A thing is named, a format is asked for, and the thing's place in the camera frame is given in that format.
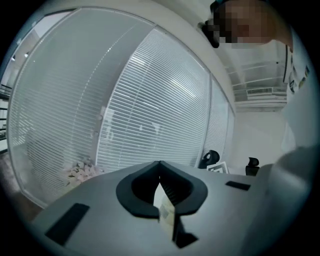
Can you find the black office chair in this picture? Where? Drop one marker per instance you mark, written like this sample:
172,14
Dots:
252,165
212,156

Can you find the black stair railing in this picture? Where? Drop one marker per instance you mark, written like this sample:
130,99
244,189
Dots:
5,100

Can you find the white window blinds panel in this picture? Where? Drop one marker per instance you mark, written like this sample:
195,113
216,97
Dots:
230,130
155,105
62,100
217,120

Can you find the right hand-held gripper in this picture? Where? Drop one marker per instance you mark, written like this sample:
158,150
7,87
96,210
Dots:
218,168

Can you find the pink potted flowers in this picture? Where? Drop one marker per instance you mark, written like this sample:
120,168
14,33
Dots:
82,172

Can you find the white ceiling air vent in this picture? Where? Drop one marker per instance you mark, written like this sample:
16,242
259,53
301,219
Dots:
258,91

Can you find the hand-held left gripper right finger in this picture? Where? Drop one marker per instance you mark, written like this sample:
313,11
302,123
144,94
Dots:
225,205

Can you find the black head-worn camera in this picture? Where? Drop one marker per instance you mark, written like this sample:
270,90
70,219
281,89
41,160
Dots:
211,35

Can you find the white linear ceiling lamp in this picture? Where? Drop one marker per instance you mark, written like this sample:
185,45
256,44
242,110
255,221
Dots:
286,62

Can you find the person's head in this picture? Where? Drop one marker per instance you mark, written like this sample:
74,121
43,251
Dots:
250,22

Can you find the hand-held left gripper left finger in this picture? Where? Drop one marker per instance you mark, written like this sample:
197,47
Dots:
100,200

